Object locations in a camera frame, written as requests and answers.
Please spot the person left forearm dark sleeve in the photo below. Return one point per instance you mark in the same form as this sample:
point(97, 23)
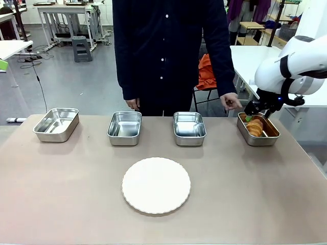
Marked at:
point(224, 74)

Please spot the white table foot bar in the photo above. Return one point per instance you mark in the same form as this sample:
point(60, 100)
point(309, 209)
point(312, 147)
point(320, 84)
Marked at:
point(16, 119)

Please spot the green object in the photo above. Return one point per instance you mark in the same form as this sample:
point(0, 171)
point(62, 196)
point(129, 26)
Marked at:
point(3, 65)

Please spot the purple hanging clothing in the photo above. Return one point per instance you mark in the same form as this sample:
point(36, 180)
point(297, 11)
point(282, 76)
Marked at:
point(240, 9)

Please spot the rectangular steel container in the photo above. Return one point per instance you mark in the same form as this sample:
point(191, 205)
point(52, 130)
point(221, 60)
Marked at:
point(124, 128)
point(189, 130)
point(55, 126)
point(272, 136)

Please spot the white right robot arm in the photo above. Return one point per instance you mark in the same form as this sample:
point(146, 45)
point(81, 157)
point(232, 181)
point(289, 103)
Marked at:
point(270, 74)

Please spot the grey plastic step stool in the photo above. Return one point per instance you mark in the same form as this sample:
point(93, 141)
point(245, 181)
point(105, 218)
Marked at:
point(81, 49)

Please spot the person right forearm dark sleeve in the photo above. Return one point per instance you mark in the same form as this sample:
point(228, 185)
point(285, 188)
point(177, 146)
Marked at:
point(127, 76)

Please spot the large white table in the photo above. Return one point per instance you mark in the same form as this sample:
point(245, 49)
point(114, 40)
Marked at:
point(249, 58)

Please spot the white scalloped round plate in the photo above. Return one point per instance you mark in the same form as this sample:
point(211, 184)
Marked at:
point(155, 185)

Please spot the person left hand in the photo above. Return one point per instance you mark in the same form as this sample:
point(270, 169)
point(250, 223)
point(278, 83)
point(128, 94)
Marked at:
point(230, 100)

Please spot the person torso dark shirt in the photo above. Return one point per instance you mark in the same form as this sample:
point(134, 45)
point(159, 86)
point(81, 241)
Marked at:
point(163, 51)

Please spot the black frame chair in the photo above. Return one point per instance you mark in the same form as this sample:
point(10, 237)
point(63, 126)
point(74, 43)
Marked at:
point(207, 95)

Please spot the orange cloth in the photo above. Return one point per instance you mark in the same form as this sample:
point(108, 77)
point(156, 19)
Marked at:
point(206, 74)

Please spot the golden brown bread loaf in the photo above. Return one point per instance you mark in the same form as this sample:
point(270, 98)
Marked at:
point(254, 127)

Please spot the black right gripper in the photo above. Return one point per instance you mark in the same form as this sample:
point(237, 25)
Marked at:
point(265, 102)

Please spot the black vertical pole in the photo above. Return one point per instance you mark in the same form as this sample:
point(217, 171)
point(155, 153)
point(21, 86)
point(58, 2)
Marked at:
point(21, 20)
point(276, 23)

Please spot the small white table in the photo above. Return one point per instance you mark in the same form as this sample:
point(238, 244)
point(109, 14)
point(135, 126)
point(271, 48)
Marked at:
point(12, 47)

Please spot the person right hand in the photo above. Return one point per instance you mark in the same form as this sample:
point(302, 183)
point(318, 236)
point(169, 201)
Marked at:
point(132, 104)

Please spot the wooden shelf rack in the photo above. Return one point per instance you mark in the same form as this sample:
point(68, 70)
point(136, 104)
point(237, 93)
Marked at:
point(251, 26)

